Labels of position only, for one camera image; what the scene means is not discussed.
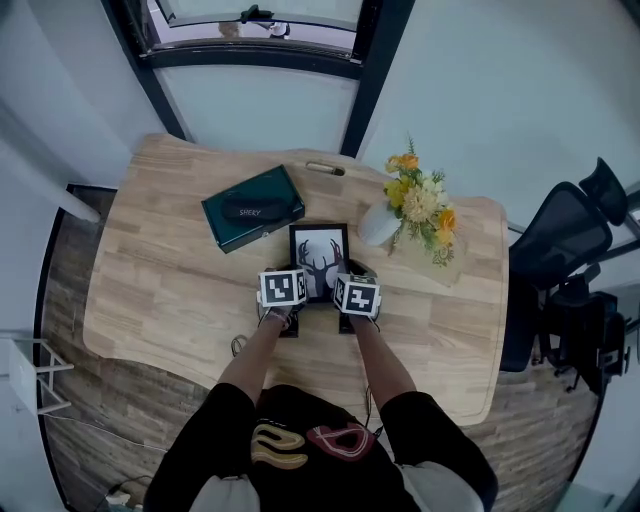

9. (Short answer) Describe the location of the beige book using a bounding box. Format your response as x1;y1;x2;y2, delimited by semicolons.
389;234;467;288

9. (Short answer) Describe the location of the yellow flower bouquet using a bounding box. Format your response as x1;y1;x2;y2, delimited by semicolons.
383;134;459;267

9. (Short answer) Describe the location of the black zip pouch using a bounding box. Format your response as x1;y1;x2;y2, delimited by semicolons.
221;195;292;225

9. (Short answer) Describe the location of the black mesh chair with headrest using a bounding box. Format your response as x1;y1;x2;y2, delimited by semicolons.
499;157;629;374

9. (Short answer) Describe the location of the person's right forearm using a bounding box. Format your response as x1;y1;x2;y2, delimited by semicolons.
348;314;419;411

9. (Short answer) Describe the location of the person's black printed shirt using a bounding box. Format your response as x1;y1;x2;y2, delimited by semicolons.
143;382;500;512

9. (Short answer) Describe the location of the white ribbed vase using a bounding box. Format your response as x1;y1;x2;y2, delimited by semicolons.
357;199;403;247

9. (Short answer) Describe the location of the black window handle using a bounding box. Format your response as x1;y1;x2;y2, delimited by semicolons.
239;3;274;24

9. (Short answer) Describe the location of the white metal rack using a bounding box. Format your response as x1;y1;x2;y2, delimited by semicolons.
0;337;75;416

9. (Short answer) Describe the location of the white wall pipe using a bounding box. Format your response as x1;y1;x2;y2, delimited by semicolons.
0;102;102;225

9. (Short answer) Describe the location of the dark green box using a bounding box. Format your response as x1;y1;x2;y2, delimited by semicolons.
201;164;306;255

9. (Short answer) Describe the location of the person's left forearm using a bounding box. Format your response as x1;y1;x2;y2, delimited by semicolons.
218;307;294;401

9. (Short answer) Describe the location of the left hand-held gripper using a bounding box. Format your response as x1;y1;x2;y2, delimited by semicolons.
256;264;308;339

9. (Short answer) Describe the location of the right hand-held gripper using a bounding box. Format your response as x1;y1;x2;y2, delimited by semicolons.
333;258;383;335

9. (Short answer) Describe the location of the black office chair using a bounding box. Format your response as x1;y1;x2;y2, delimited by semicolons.
542;289;632;396

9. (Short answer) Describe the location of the black-framed window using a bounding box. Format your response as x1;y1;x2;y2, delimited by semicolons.
102;0;416;159

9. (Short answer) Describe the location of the long white floor cable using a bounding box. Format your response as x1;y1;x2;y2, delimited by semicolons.
49;412;169;454

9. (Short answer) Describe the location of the framed deer picture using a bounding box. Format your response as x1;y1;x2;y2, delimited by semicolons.
288;223;350;304

